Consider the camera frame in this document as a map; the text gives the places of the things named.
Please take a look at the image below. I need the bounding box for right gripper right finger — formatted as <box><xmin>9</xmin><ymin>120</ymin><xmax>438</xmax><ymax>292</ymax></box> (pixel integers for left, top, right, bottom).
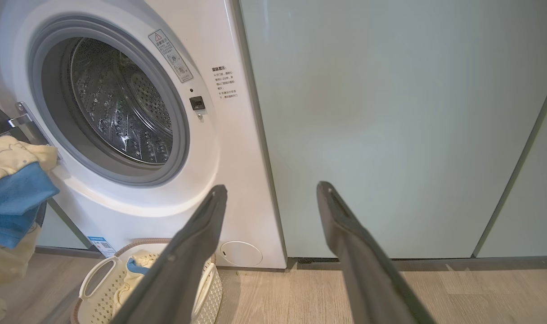
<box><xmin>317</xmin><ymin>181</ymin><xmax>436</xmax><ymax>324</ymax></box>

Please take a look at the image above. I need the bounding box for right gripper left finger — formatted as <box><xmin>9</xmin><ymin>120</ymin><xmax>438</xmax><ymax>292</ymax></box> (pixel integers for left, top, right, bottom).
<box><xmin>112</xmin><ymin>184</ymin><xmax>228</xmax><ymax>324</ymax></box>

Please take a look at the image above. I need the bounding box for cream and blue garment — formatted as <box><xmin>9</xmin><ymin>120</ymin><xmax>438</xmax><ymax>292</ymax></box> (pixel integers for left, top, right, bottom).
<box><xmin>112</xmin><ymin>250</ymin><xmax>166</xmax><ymax>315</ymax></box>
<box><xmin>0</xmin><ymin>135</ymin><xmax>60</xmax><ymax>288</ymax></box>

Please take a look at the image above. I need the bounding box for white perforated laundry basket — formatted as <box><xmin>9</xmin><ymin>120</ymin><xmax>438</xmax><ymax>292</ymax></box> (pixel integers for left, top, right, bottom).
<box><xmin>70</xmin><ymin>238</ymin><xmax>224</xmax><ymax>324</ymax></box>

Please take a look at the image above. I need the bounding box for pale green cabinet door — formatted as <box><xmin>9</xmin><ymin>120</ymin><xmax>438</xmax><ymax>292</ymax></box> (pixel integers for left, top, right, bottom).
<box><xmin>35</xmin><ymin>198</ymin><xmax>92</xmax><ymax>250</ymax></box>
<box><xmin>474</xmin><ymin>67</ymin><xmax>547</xmax><ymax>258</ymax></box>
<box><xmin>240</xmin><ymin>0</ymin><xmax>547</xmax><ymax>259</ymax></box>

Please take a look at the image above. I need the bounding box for white front-load washing machine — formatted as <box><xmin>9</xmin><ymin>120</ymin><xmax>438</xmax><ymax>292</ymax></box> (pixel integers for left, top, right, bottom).
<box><xmin>0</xmin><ymin>0</ymin><xmax>287</xmax><ymax>270</ymax></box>

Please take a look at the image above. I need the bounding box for metal door hinge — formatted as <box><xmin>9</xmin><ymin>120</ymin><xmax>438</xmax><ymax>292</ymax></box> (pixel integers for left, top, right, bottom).
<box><xmin>8</xmin><ymin>101</ymin><xmax>60</xmax><ymax>158</ymax></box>

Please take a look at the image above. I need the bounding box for blue energy label sticker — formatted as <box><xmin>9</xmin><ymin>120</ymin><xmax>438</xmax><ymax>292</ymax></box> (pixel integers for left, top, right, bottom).
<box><xmin>87</xmin><ymin>236</ymin><xmax>117</xmax><ymax>258</ymax></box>

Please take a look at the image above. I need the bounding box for grey warning sticker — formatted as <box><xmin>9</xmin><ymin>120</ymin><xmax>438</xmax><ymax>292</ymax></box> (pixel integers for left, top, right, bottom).
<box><xmin>148</xmin><ymin>29</ymin><xmax>194</xmax><ymax>83</ymax></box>

